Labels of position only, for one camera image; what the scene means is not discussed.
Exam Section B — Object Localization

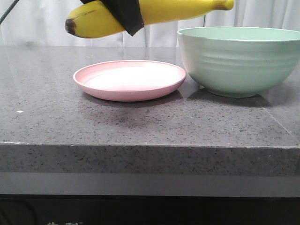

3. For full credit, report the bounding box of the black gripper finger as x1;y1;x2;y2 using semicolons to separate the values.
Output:
80;0;144;36

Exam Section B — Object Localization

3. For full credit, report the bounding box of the yellow banana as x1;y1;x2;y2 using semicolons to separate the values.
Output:
65;0;234;38

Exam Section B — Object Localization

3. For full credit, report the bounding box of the pink plate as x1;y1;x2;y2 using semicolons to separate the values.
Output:
73;60;187;102

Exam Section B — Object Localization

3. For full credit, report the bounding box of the green bowl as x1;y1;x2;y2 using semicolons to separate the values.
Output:
177;27;300;98

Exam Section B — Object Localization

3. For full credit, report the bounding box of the white curtain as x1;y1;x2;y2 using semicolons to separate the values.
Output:
0;0;300;47

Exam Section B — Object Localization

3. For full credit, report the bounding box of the black cable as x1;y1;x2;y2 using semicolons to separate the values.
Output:
0;0;19;24

